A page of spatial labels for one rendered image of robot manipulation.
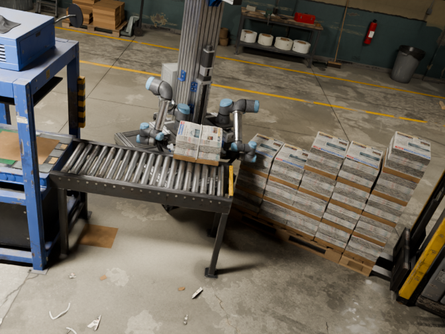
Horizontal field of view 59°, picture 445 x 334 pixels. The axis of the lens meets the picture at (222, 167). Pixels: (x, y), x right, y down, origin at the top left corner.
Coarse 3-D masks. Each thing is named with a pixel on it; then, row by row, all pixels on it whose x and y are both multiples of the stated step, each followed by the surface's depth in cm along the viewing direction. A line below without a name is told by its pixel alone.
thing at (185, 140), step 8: (184, 128) 330; (192, 128) 334; (184, 136) 318; (192, 136) 321; (176, 144) 323; (184, 144) 323; (192, 144) 323; (176, 152) 326; (184, 152) 327; (192, 152) 326
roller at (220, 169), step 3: (219, 165) 337; (222, 165) 337; (219, 168) 332; (222, 168) 332; (219, 171) 328; (222, 171) 329; (219, 174) 324; (222, 174) 325; (219, 177) 321; (222, 177) 322; (219, 180) 317; (222, 180) 318; (219, 183) 313; (222, 183) 315; (219, 186) 309; (222, 186) 311; (219, 189) 306; (222, 189) 308; (219, 192) 303; (222, 192) 305; (219, 195) 299; (222, 195) 302
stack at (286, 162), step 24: (264, 144) 375; (288, 144) 384; (240, 168) 376; (264, 168) 364; (288, 168) 354; (240, 192) 387; (288, 192) 364; (336, 192) 346; (360, 192) 337; (240, 216) 399; (288, 216) 377; (336, 216) 356; (288, 240) 388; (336, 240) 367
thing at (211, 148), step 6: (210, 126) 344; (204, 132) 332; (210, 132) 334; (216, 132) 335; (204, 138) 322; (210, 138) 324; (216, 138) 326; (204, 144) 322; (210, 144) 322; (216, 144) 322; (204, 150) 325; (210, 150) 325; (216, 150) 325; (204, 156) 328; (210, 156) 328; (216, 156) 328
